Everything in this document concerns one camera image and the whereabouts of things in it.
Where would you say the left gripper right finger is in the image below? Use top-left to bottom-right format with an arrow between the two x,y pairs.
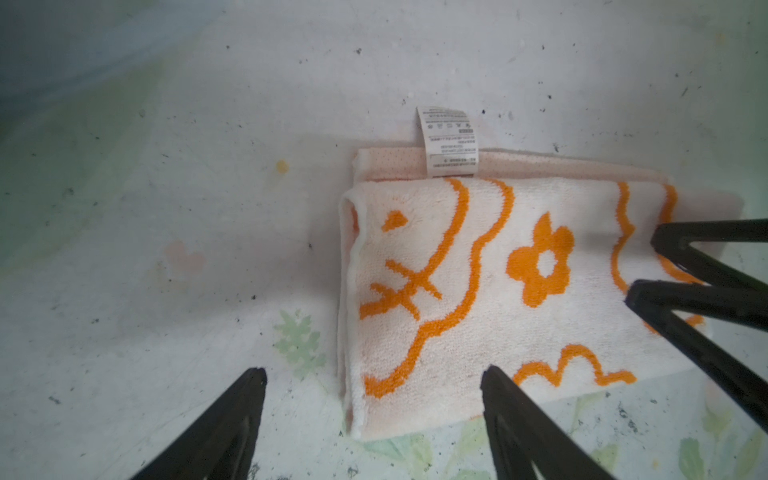
481,365 -> 612,479

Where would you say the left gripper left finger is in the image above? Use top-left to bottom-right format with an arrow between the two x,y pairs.
134,368 -> 267,479

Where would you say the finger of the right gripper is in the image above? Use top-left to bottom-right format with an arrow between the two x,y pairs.
625,280 -> 767,430
651,219 -> 767,293

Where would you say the orange patterned white towel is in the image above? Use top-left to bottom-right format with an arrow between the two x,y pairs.
335,105 -> 745,442

